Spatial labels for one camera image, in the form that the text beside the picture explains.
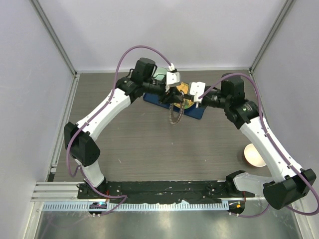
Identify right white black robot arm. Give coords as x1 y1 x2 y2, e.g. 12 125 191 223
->
181 73 319 210

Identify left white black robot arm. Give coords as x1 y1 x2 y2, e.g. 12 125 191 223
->
64 58 183 199

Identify yellow woven bamboo mat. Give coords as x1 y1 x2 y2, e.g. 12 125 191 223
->
174 82 194 110

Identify dark blue tray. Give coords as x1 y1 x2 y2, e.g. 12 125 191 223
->
143 93 205 120

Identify light green ceramic bowl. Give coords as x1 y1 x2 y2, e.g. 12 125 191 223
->
153 67 167 81

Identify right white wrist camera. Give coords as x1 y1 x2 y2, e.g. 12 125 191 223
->
188 82 206 108

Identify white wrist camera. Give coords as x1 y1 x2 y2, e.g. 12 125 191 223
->
188 82 206 108
165 63 181 92

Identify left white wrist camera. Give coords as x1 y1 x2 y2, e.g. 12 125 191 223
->
165 63 181 92

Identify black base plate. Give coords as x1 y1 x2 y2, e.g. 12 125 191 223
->
77 179 255 204

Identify slotted white cable duct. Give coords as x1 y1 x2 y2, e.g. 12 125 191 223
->
42 201 229 212

